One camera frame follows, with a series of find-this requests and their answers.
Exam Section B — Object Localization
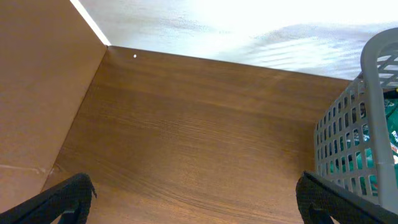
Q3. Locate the grey plastic mesh basket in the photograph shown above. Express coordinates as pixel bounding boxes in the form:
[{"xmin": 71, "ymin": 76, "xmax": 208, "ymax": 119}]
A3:
[{"xmin": 313, "ymin": 28, "xmax": 397, "ymax": 213}]

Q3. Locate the green Nescafe coffee bag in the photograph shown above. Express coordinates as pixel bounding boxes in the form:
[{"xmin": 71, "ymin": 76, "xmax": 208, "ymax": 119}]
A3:
[{"xmin": 329, "ymin": 90, "xmax": 398, "ymax": 197}]

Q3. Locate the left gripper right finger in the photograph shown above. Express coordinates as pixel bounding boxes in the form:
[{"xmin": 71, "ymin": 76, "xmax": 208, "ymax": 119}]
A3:
[{"xmin": 295, "ymin": 171, "xmax": 397, "ymax": 224}]

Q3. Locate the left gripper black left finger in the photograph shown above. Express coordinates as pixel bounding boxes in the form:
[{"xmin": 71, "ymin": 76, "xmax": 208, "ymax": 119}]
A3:
[{"xmin": 1, "ymin": 173, "xmax": 97, "ymax": 224}]

